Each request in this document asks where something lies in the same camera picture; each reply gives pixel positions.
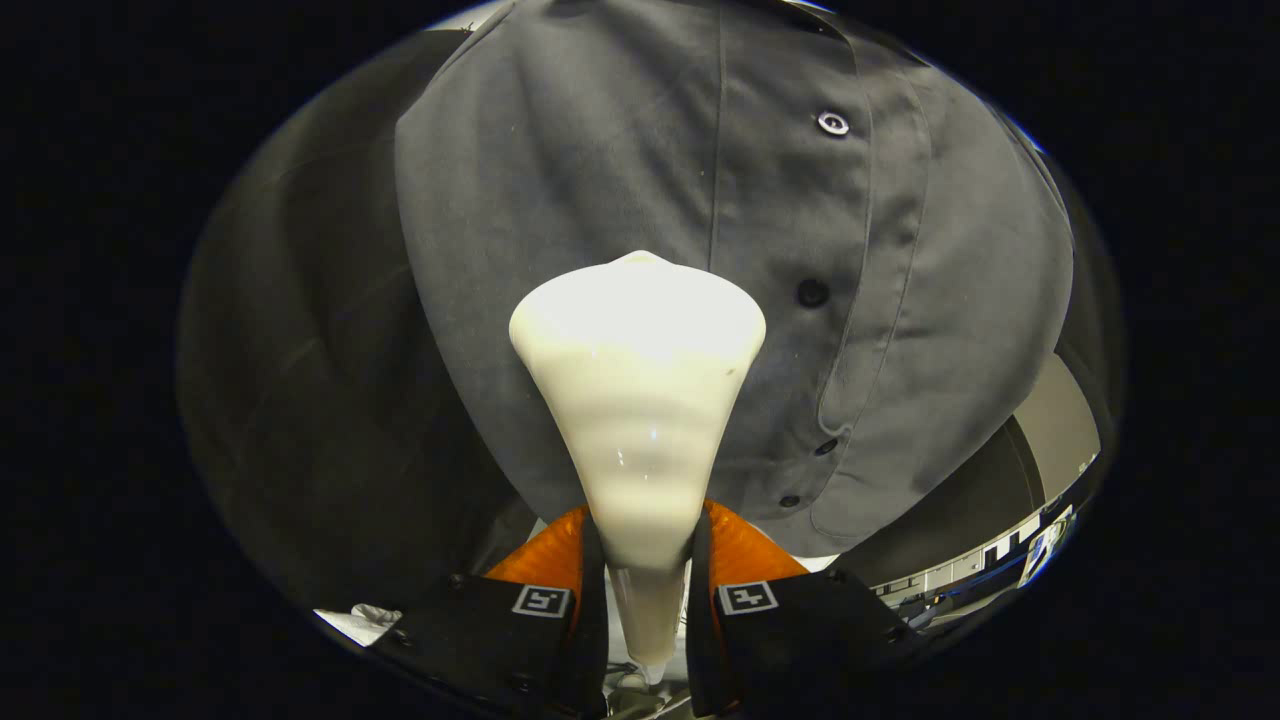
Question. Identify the white cloth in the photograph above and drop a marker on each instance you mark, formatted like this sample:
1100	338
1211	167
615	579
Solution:
360	625

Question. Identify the grey button shirt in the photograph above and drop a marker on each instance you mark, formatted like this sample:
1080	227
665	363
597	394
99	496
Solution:
600	150

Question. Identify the white garment steamer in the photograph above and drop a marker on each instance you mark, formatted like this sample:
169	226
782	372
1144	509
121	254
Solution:
637	380

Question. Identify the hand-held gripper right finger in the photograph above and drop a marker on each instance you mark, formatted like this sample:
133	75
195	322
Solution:
702	640

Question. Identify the grey cabinet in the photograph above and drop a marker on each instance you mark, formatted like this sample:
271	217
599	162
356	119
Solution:
1060	430

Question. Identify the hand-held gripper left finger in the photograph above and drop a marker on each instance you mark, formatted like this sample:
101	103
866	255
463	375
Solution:
592	640

